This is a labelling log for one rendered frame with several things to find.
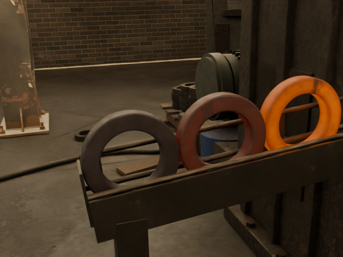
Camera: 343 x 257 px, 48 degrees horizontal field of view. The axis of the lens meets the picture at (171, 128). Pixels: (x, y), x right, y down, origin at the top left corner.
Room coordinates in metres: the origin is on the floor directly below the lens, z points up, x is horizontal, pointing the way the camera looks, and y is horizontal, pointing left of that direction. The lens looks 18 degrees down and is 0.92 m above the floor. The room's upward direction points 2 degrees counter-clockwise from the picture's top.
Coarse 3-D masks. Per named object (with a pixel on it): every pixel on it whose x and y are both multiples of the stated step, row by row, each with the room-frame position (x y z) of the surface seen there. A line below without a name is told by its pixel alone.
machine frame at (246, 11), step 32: (256, 0) 1.43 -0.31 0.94; (288, 0) 1.22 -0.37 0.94; (320, 0) 1.12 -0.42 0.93; (256, 32) 1.43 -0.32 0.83; (288, 32) 1.22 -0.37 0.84; (320, 32) 1.06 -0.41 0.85; (256, 64) 1.44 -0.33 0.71; (288, 64) 1.22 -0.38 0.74; (320, 64) 1.05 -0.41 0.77; (256, 96) 1.43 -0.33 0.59; (288, 128) 1.20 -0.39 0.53; (288, 192) 1.18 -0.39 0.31; (320, 192) 1.03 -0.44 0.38; (256, 224) 1.37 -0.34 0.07; (288, 224) 1.18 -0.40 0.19; (320, 224) 1.03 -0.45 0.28; (288, 256) 1.15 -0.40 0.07; (320, 256) 1.01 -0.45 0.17
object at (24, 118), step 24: (0, 0) 2.94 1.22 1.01; (24, 0) 3.27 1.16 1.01; (0, 24) 2.93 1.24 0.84; (24, 24) 2.98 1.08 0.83; (0, 48) 2.92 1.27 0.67; (24, 48) 2.97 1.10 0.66; (0, 72) 2.92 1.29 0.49; (24, 72) 2.96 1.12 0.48; (24, 96) 2.96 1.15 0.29; (24, 120) 2.95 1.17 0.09; (48, 120) 3.17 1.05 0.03
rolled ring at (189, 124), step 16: (208, 96) 0.71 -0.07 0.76; (224, 96) 0.70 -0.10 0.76; (240, 96) 0.72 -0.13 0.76; (192, 112) 0.69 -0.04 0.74; (208, 112) 0.69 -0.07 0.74; (240, 112) 0.71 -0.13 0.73; (256, 112) 0.72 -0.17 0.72; (192, 128) 0.68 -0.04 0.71; (256, 128) 0.72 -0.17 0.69; (192, 144) 0.68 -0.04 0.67; (256, 144) 0.72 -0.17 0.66; (192, 160) 0.68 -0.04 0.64
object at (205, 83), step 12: (204, 60) 2.14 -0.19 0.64; (216, 60) 2.03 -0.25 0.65; (228, 60) 2.06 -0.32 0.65; (204, 72) 2.14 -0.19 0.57; (216, 72) 2.00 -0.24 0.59; (228, 72) 1.99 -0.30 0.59; (204, 84) 2.14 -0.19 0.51; (216, 84) 1.98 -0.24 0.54; (228, 84) 1.96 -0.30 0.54; (216, 120) 2.27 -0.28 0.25; (228, 120) 2.19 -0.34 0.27; (216, 144) 1.87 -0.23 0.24; (228, 144) 1.84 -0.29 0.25
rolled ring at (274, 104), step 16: (288, 80) 0.77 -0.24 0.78; (304, 80) 0.76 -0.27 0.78; (320, 80) 0.77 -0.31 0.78; (272, 96) 0.75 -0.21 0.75; (288, 96) 0.75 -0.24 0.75; (320, 96) 0.77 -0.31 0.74; (336, 96) 0.78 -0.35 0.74; (272, 112) 0.74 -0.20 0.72; (320, 112) 0.81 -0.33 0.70; (336, 112) 0.78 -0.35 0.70; (272, 128) 0.74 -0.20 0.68; (320, 128) 0.79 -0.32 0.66; (336, 128) 0.78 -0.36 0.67; (272, 144) 0.74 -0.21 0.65; (288, 144) 0.78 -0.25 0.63
